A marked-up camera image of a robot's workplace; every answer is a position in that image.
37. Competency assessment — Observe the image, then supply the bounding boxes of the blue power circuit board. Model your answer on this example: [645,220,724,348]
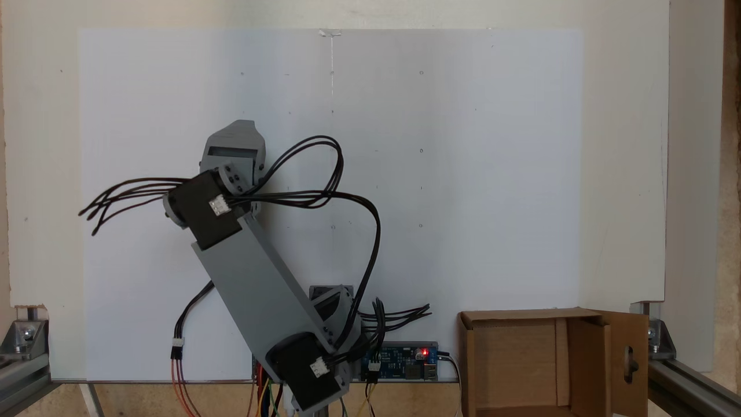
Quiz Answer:
[360,341,439,382]

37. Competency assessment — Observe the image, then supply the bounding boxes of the black power cable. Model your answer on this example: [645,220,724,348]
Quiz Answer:
[437,350,464,417]

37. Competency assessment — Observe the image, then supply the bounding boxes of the metal corner bracket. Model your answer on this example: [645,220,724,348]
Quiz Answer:
[630,301,677,361]
[0,306,50,355]

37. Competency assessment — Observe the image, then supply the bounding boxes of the white paper sheet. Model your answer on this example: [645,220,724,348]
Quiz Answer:
[331,28,584,383]
[78,28,335,383]

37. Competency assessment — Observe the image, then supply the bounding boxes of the orange and red wires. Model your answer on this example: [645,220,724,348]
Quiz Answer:
[171,358,202,417]

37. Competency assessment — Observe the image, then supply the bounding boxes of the black fanned servo cable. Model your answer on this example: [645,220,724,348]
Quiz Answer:
[78,177,192,236]

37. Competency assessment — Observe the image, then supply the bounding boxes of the black servo cable loop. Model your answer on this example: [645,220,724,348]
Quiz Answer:
[255,135,345,209]

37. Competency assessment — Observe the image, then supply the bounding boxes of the aluminium frame post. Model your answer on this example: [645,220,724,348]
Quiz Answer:
[647,354,741,417]
[0,346,54,417]

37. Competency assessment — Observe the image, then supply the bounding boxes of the black servo cable bundle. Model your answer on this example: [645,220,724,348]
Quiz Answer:
[347,297,433,348]

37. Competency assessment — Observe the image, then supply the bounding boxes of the coloured jumper wire bundle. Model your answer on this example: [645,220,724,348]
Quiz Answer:
[248,365,290,417]

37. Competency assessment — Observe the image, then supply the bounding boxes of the black cable with white connector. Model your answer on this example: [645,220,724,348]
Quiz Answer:
[170,281,216,361]

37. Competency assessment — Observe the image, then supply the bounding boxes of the long black servo cable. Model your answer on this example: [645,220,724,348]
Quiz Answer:
[232,194,383,348]

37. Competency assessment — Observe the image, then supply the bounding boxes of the open cardboard box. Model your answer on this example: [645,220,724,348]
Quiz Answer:
[458,308,650,417]

